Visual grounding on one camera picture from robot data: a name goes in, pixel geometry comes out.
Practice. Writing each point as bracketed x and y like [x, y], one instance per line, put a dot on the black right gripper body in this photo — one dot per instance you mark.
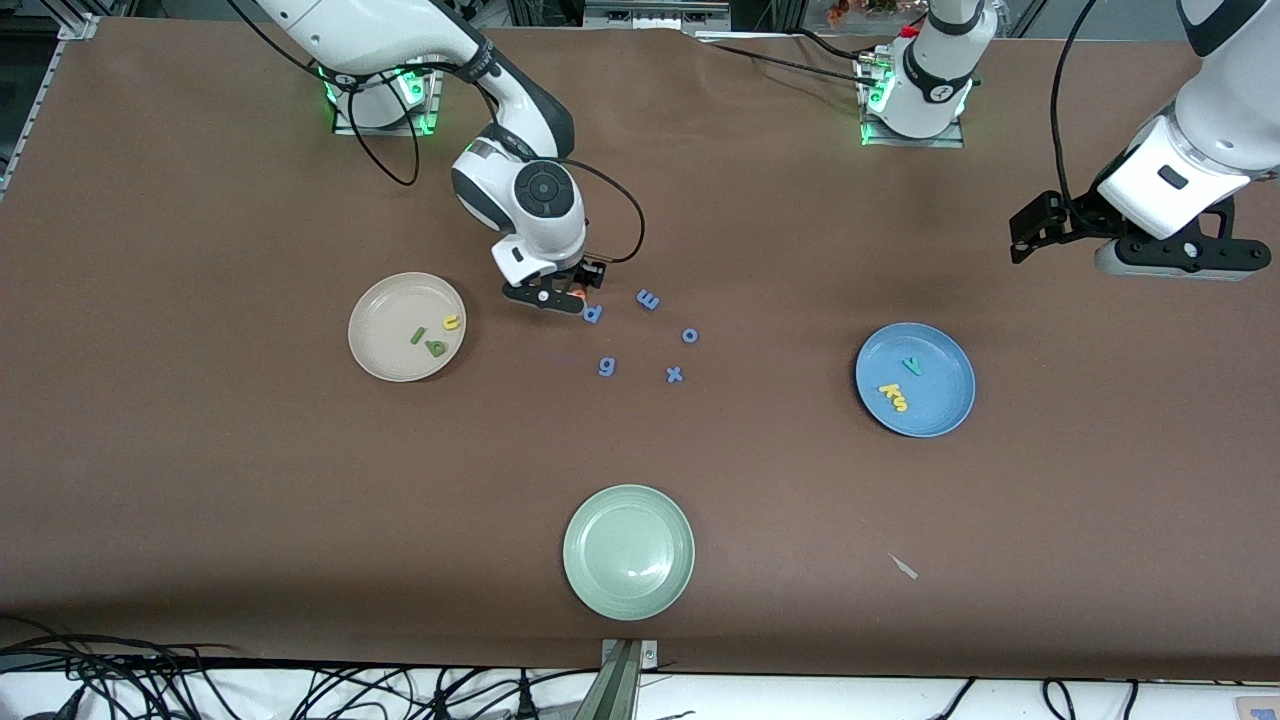
[591, 272]

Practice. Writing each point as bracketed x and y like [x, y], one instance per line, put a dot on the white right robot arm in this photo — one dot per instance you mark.
[380, 30]

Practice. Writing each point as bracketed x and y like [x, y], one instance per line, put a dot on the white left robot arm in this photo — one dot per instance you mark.
[1220, 110]

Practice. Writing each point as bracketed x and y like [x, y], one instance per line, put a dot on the blue letter d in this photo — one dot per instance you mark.
[598, 312]

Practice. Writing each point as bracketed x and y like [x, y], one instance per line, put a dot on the blue letter m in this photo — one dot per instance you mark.
[648, 299]

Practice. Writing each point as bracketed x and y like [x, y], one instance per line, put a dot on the beige brown plate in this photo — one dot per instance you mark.
[390, 320]

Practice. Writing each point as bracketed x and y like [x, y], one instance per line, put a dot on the blue plate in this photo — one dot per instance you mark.
[940, 395]

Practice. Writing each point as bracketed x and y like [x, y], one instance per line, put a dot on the pale green plate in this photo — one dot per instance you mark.
[629, 552]

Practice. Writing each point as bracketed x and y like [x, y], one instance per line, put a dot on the orange object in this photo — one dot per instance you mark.
[838, 10]

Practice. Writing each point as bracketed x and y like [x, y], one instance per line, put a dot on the small white scrap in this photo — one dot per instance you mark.
[903, 566]

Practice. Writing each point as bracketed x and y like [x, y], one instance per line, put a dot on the brown table cover sheet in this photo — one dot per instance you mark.
[200, 480]

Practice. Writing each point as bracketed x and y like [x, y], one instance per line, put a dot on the tan box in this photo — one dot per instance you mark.
[1260, 710]

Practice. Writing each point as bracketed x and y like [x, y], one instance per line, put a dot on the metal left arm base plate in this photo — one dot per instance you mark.
[920, 142]

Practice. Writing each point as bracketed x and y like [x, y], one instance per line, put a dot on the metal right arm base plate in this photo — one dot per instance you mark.
[385, 130]

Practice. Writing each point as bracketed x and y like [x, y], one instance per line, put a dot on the aluminium frame profile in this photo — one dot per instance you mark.
[650, 15]

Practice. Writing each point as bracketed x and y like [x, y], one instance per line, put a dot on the metal table edge bracket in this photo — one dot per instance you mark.
[620, 690]

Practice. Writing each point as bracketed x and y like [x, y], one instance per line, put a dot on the aluminium table edge rail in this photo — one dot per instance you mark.
[75, 27]

